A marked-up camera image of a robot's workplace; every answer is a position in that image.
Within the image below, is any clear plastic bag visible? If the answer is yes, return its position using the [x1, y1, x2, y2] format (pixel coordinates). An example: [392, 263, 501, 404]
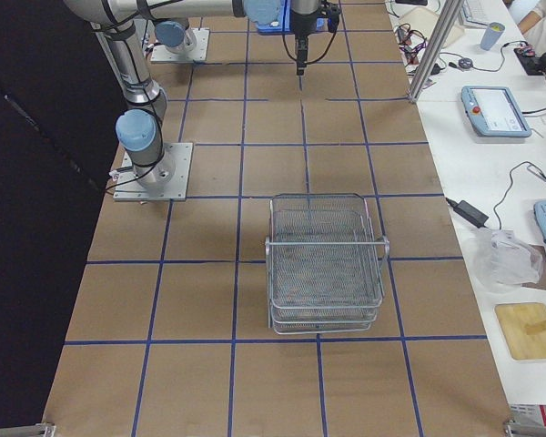
[472, 228, 543, 287]

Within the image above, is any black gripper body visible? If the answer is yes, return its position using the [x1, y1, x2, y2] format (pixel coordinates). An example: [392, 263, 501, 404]
[295, 36, 308, 69]

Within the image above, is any far blue teach pendant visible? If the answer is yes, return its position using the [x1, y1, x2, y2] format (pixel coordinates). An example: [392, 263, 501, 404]
[460, 86, 531, 138]

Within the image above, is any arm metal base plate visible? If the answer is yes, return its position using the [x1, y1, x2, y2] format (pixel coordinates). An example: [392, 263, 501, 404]
[113, 143, 193, 201]
[150, 22, 209, 64]

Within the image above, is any aluminium frame post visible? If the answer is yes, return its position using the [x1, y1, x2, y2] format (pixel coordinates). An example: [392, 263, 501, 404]
[408, 0, 462, 103]

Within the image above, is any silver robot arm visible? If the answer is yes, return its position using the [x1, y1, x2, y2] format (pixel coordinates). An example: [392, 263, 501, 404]
[65, 1, 279, 195]

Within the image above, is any light blue cup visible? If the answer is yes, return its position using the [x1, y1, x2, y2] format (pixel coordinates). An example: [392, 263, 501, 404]
[480, 22, 505, 51]

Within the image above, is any blue plastic tray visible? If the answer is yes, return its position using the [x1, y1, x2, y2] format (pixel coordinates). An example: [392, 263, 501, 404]
[256, 0, 325, 36]

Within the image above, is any black power adapter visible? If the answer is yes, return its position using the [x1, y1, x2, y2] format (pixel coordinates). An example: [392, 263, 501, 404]
[445, 198, 489, 229]

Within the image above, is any wooden board stand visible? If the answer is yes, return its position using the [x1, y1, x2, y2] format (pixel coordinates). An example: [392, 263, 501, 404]
[494, 302, 546, 361]

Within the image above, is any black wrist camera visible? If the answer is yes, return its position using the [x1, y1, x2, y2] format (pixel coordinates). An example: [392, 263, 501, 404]
[320, 0, 341, 34]

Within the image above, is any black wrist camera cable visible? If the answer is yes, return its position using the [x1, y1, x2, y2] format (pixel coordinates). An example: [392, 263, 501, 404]
[280, 0, 342, 65]

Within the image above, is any beige box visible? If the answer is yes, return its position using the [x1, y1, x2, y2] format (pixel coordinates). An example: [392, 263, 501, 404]
[399, 6, 465, 48]

